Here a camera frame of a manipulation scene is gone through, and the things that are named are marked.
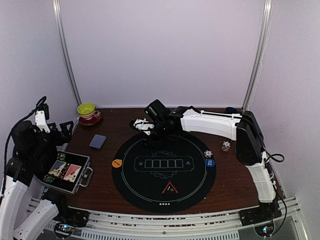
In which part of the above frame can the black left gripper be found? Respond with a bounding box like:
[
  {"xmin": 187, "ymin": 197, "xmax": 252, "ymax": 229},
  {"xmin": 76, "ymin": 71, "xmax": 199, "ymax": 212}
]
[{"xmin": 29, "ymin": 120, "xmax": 74, "ymax": 162}]

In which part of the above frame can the orange round blind button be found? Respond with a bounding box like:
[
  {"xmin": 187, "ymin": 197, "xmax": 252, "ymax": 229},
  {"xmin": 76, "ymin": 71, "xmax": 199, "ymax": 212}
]
[{"xmin": 111, "ymin": 159, "xmax": 123, "ymax": 169}]

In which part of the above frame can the red black triangle marker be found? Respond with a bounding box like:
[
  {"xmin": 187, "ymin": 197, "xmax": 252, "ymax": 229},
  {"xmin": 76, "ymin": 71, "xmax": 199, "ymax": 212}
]
[{"xmin": 162, "ymin": 181, "xmax": 179, "ymax": 194}]

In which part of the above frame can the blue white poker chip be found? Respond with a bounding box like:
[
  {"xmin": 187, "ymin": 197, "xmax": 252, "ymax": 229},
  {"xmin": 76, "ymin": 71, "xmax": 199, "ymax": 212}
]
[{"xmin": 203, "ymin": 149, "xmax": 213, "ymax": 159}]

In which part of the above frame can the blue round blind button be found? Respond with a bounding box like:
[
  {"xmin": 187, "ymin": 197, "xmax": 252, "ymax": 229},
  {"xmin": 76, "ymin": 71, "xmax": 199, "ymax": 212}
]
[{"xmin": 205, "ymin": 158, "xmax": 216, "ymax": 168}]

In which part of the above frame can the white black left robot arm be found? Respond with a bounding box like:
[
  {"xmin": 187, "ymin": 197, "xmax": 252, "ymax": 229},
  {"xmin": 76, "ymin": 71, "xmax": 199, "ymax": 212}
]
[{"xmin": 0, "ymin": 119, "xmax": 78, "ymax": 240}]

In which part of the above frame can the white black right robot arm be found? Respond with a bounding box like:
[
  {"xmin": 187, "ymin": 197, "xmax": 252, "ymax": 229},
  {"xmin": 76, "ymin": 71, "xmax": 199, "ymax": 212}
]
[{"xmin": 144, "ymin": 99, "xmax": 285, "ymax": 221}]

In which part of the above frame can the green bowl on red saucer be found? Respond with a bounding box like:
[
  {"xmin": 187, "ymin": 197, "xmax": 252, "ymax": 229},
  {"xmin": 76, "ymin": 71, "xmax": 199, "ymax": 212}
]
[{"xmin": 77, "ymin": 102, "xmax": 102, "ymax": 126}]

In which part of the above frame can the blue playing card deck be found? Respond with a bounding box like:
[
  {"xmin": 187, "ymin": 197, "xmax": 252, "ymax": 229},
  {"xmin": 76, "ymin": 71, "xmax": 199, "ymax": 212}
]
[{"xmin": 89, "ymin": 134, "xmax": 107, "ymax": 149}]

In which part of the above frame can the blue card box in case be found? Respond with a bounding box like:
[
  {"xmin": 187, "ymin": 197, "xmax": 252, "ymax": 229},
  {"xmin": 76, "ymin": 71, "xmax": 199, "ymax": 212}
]
[{"xmin": 48, "ymin": 160, "xmax": 66, "ymax": 178}]

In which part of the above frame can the aluminium poker case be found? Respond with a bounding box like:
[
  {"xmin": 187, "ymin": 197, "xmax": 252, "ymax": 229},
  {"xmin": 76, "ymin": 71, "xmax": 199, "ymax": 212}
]
[{"xmin": 38, "ymin": 151, "xmax": 94, "ymax": 195}]

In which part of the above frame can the red card box in case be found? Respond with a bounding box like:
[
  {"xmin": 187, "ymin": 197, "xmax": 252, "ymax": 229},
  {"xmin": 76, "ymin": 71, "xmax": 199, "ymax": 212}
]
[{"xmin": 63, "ymin": 164, "xmax": 82, "ymax": 183}]

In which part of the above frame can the round black poker mat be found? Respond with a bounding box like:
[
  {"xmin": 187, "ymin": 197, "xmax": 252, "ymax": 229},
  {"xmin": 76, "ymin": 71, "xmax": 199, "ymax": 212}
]
[{"xmin": 111, "ymin": 132, "xmax": 217, "ymax": 214}]

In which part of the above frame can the dark blue enamel mug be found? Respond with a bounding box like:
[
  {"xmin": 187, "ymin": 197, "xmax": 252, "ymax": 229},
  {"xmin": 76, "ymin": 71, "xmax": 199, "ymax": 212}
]
[{"xmin": 225, "ymin": 107, "xmax": 239, "ymax": 114}]

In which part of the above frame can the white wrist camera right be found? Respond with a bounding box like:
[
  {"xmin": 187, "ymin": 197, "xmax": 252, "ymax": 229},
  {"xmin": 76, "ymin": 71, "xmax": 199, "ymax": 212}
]
[{"xmin": 129, "ymin": 118, "xmax": 155, "ymax": 136}]

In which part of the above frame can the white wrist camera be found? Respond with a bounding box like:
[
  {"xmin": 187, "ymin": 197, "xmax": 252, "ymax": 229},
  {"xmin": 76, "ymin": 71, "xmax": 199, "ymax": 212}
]
[
  {"xmin": 35, "ymin": 103, "xmax": 50, "ymax": 134},
  {"xmin": 129, "ymin": 118, "xmax": 155, "ymax": 136}
]

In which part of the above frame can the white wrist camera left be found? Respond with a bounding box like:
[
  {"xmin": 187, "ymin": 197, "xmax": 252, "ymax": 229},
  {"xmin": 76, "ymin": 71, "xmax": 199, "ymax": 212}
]
[{"xmin": 35, "ymin": 103, "xmax": 50, "ymax": 134}]

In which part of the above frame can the aluminium front rail frame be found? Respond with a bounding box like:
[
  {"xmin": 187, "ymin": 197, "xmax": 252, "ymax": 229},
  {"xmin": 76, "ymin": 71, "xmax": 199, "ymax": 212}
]
[{"xmin": 38, "ymin": 197, "xmax": 310, "ymax": 240}]

